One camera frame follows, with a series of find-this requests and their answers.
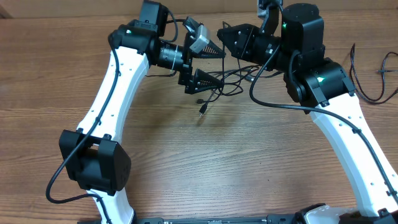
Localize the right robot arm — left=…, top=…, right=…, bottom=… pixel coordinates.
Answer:
left=217, top=1, right=397, bottom=223

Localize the black usb cable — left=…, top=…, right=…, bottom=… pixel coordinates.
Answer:
left=349, top=42, right=398, bottom=105

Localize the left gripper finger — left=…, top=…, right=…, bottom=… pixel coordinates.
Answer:
left=191, top=68, right=224, bottom=94
left=189, top=39, right=225, bottom=59

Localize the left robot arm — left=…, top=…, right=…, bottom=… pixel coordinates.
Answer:
left=59, top=1, right=224, bottom=223

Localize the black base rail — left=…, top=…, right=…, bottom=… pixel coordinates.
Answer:
left=130, top=214, right=306, bottom=224

